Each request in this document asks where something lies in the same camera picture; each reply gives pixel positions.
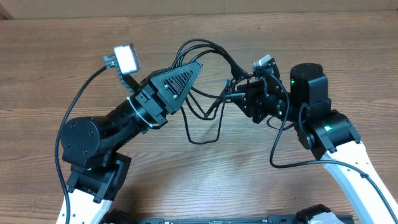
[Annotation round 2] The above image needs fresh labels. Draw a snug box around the black cable bundle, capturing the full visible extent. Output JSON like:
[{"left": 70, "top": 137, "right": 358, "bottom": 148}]
[{"left": 170, "top": 39, "right": 254, "bottom": 146}]

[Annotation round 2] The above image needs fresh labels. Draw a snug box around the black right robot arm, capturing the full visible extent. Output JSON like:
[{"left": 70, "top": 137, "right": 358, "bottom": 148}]
[{"left": 234, "top": 62, "right": 397, "bottom": 223}]

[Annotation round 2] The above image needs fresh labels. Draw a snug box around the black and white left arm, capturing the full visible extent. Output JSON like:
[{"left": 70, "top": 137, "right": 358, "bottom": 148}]
[{"left": 57, "top": 62, "right": 203, "bottom": 223}]

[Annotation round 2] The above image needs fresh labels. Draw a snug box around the brown cardboard backdrop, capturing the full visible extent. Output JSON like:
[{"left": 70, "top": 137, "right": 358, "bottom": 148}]
[{"left": 1, "top": 0, "right": 397, "bottom": 19}]

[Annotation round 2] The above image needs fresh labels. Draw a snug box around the black right camera cable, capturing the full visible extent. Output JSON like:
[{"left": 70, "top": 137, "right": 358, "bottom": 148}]
[{"left": 264, "top": 71, "right": 398, "bottom": 218}]

